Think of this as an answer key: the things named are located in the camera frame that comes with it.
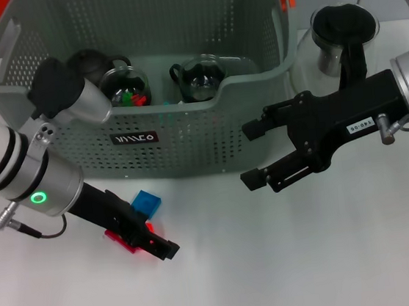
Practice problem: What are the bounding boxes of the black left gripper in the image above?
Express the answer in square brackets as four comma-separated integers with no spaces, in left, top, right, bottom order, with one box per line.
[63,173,183,273]

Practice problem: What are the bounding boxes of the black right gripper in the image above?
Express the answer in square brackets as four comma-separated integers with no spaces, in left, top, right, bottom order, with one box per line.
[230,66,409,197]

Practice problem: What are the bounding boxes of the dark red toy brick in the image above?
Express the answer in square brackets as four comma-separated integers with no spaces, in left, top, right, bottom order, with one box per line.
[104,225,142,258]

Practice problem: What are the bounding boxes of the blue square toy tile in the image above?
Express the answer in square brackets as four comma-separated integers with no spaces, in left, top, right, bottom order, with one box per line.
[129,188,164,221]

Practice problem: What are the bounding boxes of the glass teacup black base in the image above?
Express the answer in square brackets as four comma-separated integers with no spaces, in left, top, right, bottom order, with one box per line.
[98,63,154,112]
[167,52,231,106]

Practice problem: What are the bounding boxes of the grey perforated storage bin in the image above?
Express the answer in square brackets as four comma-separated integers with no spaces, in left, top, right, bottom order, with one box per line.
[0,0,316,201]

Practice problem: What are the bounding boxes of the dark clay teapot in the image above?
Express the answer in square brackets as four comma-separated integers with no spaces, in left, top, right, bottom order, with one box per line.
[67,44,134,88]

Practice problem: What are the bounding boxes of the right gripper cable metal plugs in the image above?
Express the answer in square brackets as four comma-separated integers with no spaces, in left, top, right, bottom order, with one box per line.
[376,110,409,145]

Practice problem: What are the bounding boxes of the glass carafe black handle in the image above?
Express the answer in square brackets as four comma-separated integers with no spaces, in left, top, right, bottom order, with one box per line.
[282,0,387,96]

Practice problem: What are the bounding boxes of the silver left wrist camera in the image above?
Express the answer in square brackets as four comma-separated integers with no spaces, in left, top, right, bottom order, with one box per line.
[23,51,115,132]

